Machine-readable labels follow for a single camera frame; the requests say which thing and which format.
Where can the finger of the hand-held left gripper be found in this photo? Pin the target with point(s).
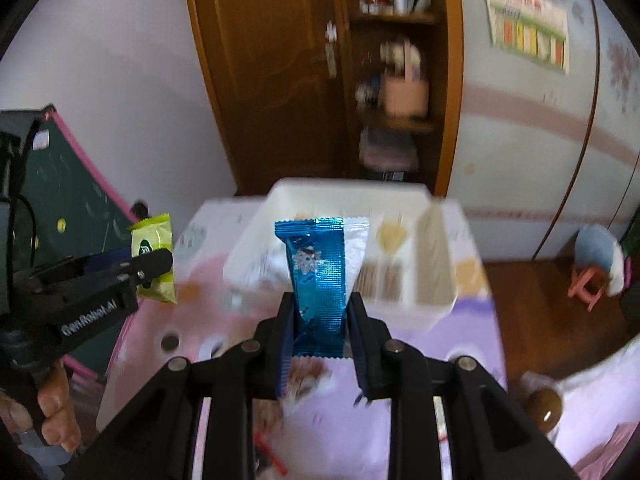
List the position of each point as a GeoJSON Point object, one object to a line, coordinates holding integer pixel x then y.
{"type": "Point", "coordinates": [150, 264]}
{"type": "Point", "coordinates": [112, 256]}

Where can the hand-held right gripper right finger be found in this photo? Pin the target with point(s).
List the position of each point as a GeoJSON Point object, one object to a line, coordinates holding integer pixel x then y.
{"type": "Point", "coordinates": [361, 355]}

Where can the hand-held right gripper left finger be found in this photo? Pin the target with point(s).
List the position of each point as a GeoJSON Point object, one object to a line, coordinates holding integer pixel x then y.
{"type": "Point", "coordinates": [285, 355]}

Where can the green snack packet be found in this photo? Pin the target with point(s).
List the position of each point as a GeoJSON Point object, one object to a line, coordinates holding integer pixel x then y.
{"type": "Point", "coordinates": [155, 232]}

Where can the shiny blue snack packet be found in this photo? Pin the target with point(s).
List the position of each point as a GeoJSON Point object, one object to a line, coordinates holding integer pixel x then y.
{"type": "Point", "coordinates": [317, 280]}

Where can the white grey snack packet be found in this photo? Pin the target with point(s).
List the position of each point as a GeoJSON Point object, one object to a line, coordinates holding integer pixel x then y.
{"type": "Point", "coordinates": [357, 245]}

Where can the white plastic bin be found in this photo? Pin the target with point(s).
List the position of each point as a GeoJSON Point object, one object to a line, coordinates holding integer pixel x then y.
{"type": "Point", "coordinates": [435, 270]}

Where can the clear yellow cracker packet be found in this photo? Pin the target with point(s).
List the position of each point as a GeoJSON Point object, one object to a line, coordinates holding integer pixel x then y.
{"type": "Point", "coordinates": [392, 235]}

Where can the person's left hand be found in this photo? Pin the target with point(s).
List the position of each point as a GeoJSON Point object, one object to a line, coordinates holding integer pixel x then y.
{"type": "Point", "coordinates": [57, 405]}

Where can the pink framed green chalkboard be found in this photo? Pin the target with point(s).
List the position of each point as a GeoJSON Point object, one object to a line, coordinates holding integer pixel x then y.
{"type": "Point", "coordinates": [80, 200]}

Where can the small red black packet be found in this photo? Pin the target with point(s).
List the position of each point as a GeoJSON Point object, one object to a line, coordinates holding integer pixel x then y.
{"type": "Point", "coordinates": [267, 452]}

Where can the brown round object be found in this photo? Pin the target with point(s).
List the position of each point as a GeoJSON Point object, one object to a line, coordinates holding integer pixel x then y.
{"type": "Point", "coordinates": [544, 410]}

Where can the folded towels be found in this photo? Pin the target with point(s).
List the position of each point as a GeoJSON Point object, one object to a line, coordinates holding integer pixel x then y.
{"type": "Point", "coordinates": [387, 152]}

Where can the brown wooden door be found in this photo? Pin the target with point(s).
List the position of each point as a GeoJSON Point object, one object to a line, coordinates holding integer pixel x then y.
{"type": "Point", "coordinates": [260, 85]}

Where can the pink plastic stool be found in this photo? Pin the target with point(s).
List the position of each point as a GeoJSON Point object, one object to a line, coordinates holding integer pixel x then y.
{"type": "Point", "coordinates": [590, 287]}

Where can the floral wardrobe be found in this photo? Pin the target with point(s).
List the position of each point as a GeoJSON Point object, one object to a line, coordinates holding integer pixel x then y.
{"type": "Point", "coordinates": [525, 160]}

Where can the pink basket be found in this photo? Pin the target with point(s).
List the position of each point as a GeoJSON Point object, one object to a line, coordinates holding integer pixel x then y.
{"type": "Point", "coordinates": [405, 97]}

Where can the pink cloth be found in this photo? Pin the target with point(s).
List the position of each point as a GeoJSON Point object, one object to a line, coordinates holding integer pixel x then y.
{"type": "Point", "coordinates": [620, 452]}

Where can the dark cloth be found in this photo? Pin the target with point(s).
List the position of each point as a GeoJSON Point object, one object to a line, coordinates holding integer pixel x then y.
{"type": "Point", "coordinates": [631, 285]}

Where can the wooden corner shelf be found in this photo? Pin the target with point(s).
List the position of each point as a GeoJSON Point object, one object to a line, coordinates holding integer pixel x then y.
{"type": "Point", "coordinates": [450, 85]}

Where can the wall calendar poster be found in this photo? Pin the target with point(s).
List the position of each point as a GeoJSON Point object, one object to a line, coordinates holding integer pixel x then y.
{"type": "Point", "coordinates": [530, 20]}

